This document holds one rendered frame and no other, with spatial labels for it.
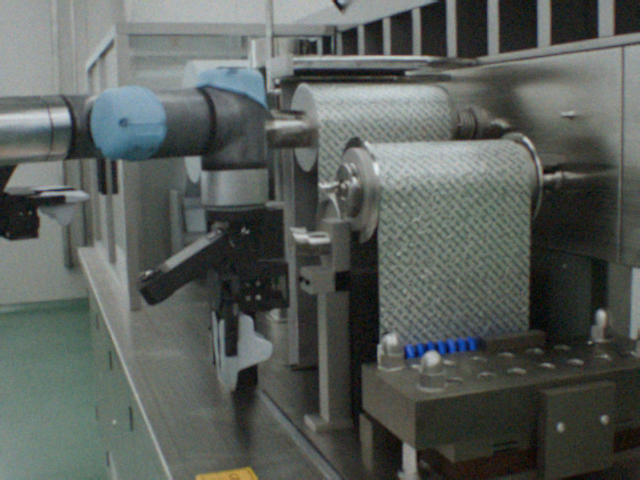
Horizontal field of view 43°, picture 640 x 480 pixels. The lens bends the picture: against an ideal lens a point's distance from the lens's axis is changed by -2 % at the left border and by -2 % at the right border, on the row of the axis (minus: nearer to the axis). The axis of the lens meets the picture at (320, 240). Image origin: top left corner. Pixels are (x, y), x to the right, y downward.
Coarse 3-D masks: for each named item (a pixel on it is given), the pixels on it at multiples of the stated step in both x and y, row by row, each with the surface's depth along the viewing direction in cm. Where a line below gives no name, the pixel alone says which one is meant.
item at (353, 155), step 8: (352, 152) 114; (360, 152) 112; (344, 160) 117; (352, 160) 114; (360, 160) 111; (528, 160) 119; (360, 168) 112; (368, 168) 110; (368, 176) 110; (368, 184) 110; (368, 192) 110; (368, 200) 110; (368, 208) 111; (360, 216) 113; (368, 216) 111; (352, 224) 116; (360, 224) 113
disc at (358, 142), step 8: (352, 144) 116; (360, 144) 113; (368, 144) 111; (344, 152) 119; (368, 152) 110; (368, 160) 111; (376, 168) 109; (376, 176) 109; (376, 184) 109; (376, 192) 109; (376, 200) 109; (376, 208) 109; (376, 216) 110; (368, 224) 112; (376, 224) 110; (352, 232) 118; (360, 232) 115; (368, 232) 112; (360, 240) 115
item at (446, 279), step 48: (384, 240) 111; (432, 240) 113; (480, 240) 116; (528, 240) 118; (384, 288) 112; (432, 288) 114; (480, 288) 117; (528, 288) 119; (384, 336) 113; (432, 336) 115
